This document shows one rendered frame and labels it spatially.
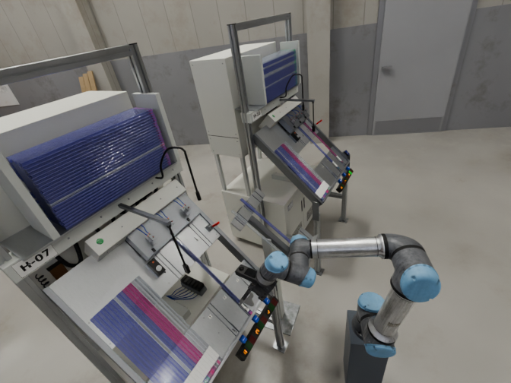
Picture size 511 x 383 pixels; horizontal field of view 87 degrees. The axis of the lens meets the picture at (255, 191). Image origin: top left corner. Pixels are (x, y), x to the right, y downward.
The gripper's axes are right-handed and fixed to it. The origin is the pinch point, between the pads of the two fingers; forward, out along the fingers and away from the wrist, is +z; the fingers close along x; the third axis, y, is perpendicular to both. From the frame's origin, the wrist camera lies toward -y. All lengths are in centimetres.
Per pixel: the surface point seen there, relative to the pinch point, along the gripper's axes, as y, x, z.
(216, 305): -7.6, -8.9, 12.9
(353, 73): -54, 383, 21
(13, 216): -83, -41, -16
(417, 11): -27, 406, -72
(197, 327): -8.6, -21.1, 12.6
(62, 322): -52, -51, 15
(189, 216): -43.9, 10.7, -2.9
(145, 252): -44.4, -16.4, -3.1
